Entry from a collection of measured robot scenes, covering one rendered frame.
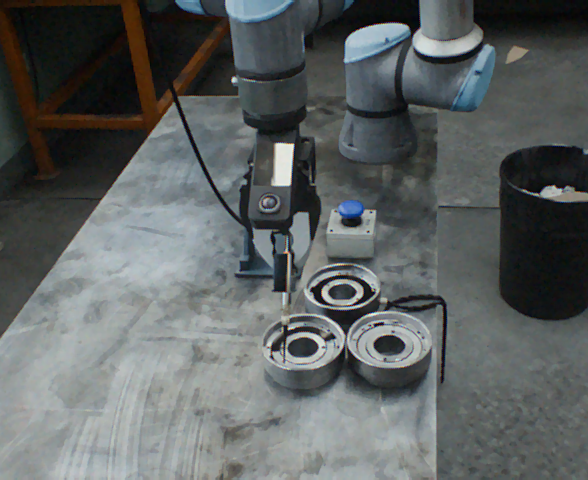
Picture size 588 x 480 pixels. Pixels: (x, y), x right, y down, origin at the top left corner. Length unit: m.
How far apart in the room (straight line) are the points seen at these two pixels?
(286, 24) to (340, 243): 0.45
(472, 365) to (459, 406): 0.16
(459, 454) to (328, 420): 1.05
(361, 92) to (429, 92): 0.13
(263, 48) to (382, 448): 0.45
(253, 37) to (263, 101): 0.07
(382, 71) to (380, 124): 0.10
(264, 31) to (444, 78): 0.58
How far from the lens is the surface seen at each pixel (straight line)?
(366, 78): 1.35
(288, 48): 0.78
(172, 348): 1.02
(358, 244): 1.12
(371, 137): 1.39
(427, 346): 0.94
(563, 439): 2.00
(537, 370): 2.16
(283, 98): 0.79
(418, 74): 1.31
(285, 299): 0.91
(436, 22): 1.25
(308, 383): 0.91
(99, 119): 3.12
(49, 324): 1.12
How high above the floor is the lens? 1.46
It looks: 33 degrees down
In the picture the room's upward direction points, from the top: 5 degrees counter-clockwise
